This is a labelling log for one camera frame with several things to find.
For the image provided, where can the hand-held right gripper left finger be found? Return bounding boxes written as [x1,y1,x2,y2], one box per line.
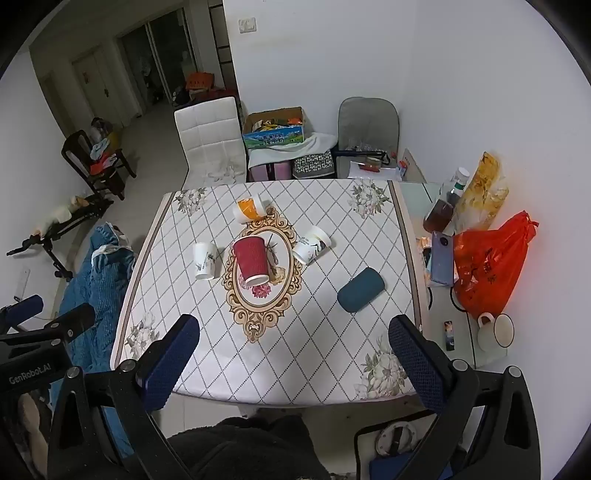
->
[48,314,201,480]

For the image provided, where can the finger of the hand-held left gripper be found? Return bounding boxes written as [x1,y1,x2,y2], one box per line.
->
[0,294,45,334]
[0,302,97,346]

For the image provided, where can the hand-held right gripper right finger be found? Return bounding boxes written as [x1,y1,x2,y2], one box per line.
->
[388,315,542,480]

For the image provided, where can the red ribbed paper cup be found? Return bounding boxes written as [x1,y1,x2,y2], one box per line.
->
[232,235,271,287]

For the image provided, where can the white cup with plant print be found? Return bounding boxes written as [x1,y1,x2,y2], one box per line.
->
[193,241,219,281]

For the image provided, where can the white cup with landscape print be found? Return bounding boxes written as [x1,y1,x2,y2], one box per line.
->
[292,227,333,265]

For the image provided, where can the white cup with orange print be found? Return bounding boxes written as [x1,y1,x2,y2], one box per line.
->
[232,194,270,225]

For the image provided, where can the glass side table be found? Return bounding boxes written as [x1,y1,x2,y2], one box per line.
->
[399,181,509,370]

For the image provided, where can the black framed stool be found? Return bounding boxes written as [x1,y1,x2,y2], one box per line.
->
[354,410,455,480]

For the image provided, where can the white enamel mug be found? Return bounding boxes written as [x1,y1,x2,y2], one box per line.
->
[476,312,516,354]

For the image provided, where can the teal glasses case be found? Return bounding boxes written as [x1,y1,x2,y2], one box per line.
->
[337,267,385,313]

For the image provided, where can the black tripod stand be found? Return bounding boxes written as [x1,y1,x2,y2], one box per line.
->
[6,194,114,282]

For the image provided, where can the diamond pattern floral tablecloth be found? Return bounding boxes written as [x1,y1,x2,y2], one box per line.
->
[110,179,419,407]

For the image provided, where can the blue smartphone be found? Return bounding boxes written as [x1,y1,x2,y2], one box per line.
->
[428,231,458,286]

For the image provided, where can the person's dark fleece clothing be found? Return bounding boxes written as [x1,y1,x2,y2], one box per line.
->
[166,414,331,480]

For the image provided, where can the orange plastic bag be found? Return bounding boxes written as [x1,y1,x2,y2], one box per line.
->
[451,211,540,317]

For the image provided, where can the dark wooden chair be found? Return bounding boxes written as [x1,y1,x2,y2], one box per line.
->
[61,130,138,200]

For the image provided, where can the bottle of brown liquid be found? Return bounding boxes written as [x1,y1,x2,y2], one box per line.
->
[423,182,458,234]

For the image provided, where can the pile of clothes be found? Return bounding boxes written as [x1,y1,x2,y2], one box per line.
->
[88,117,123,176]

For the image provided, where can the yellow plastic bag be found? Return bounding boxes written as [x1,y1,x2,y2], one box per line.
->
[455,151,510,234]

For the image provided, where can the clear bottle with white cap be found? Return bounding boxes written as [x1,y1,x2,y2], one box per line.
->
[443,166,471,207]

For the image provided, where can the white papers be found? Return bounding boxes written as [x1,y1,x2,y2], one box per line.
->
[348,159,403,181]

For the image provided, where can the cardboard sheet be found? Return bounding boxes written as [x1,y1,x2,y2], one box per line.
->
[401,148,428,184]

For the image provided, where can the pink storage box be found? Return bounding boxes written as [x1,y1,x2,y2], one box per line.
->
[249,161,293,182]

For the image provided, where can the black white patterned bag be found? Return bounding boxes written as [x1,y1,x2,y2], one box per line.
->
[292,148,336,179]

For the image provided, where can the white padded chair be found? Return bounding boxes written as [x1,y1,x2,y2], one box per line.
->
[174,96,248,186]

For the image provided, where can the white cloth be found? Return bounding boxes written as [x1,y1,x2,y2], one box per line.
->
[247,133,338,169]

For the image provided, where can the grey cushioned chair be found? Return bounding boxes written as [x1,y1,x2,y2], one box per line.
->
[335,97,400,181]

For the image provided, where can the cardboard box with snacks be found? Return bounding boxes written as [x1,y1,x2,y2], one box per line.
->
[242,107,309,149]

